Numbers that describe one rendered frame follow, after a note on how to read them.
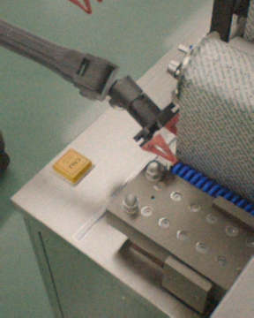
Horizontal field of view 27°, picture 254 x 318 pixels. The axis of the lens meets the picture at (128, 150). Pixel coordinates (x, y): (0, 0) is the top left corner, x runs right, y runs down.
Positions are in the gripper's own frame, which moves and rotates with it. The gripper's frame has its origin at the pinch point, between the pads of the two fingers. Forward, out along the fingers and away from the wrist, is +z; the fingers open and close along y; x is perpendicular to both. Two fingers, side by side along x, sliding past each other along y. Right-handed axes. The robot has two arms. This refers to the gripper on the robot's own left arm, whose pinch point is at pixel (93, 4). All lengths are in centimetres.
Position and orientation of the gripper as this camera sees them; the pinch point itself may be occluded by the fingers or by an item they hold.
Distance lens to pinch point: 155.4
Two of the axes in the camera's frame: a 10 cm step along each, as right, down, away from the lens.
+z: 4.4, 7.2, 5.4
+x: -7.6, -0.1, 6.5
